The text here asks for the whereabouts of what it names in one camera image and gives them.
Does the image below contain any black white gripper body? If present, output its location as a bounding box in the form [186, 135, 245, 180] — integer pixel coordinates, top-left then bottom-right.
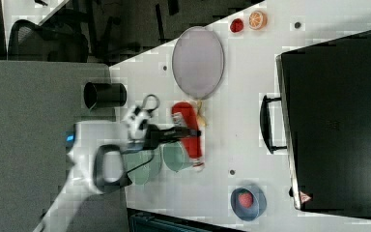
[122, 105, 158, 150]

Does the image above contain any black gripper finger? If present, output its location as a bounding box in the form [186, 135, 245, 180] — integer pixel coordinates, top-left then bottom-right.
[157, 127, 201, 143]

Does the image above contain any red plush ketchup bottle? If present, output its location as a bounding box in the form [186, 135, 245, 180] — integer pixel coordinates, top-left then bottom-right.
[171, 101, 205, 172]

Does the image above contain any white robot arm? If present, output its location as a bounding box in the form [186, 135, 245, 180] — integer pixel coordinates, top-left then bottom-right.
[33, 101, 204, 232]

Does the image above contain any green plastic strainer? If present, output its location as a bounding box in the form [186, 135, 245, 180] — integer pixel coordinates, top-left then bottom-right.
[124, 149, 162, 185]

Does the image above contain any green mug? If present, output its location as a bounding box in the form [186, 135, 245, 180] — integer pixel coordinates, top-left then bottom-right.
[162, 142, 192, 172]

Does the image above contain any black cylindrical cup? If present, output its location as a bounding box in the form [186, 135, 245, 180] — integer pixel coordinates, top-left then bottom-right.
[83, 82, 127, 109]

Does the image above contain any peeled toy banana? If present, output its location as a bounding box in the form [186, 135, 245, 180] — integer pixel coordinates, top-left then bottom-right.
[197, 100, 207, 127]

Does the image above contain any grey round plate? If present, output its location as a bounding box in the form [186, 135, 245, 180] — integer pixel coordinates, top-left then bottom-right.
[172, 26, 224, 100]

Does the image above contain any toy strawberry in bowl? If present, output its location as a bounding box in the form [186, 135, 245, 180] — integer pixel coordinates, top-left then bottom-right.
[238, 192, 254, 208]

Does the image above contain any blue bowl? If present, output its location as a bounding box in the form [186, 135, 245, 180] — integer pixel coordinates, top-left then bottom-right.
[230, 185, 267, 221]

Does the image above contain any red toy strawberry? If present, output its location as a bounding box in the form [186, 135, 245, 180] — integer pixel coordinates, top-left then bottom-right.
[230, 18, 244, 33]

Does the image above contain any black office chair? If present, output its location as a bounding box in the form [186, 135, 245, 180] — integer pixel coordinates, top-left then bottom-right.
[8, 19, 89, 63]

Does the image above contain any toy orange half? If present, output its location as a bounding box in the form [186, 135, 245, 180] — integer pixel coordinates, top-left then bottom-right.
[249, 11, 268, 30]

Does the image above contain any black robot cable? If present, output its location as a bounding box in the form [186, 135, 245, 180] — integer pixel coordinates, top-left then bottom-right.
[140, 94, 161, 114]

